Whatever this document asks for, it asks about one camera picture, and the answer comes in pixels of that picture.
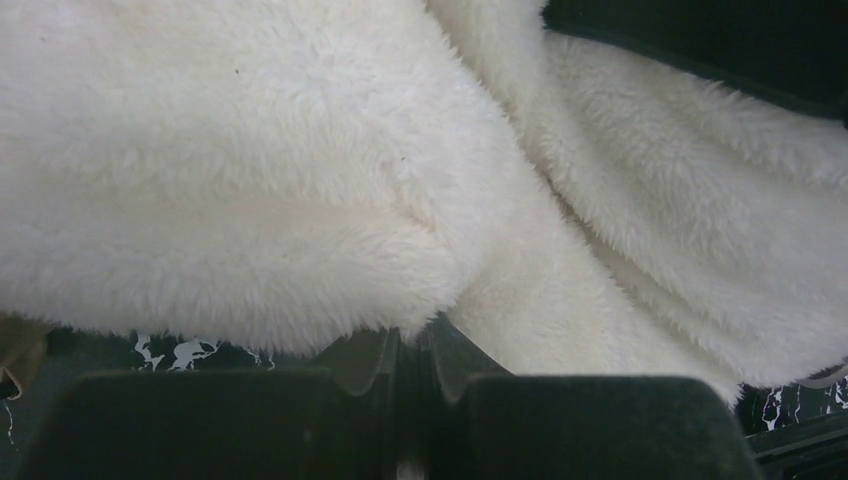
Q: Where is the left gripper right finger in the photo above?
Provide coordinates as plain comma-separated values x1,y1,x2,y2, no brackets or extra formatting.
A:
426,319,762,479

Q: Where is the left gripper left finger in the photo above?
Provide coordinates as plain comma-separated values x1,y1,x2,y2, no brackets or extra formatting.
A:
17,331,399,479

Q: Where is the white fluffy cushion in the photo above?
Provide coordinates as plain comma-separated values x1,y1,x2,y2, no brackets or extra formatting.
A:
1,1,847,403

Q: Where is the tan fabric pet tent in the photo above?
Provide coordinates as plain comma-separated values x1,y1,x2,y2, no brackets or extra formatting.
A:
1,314,52,400

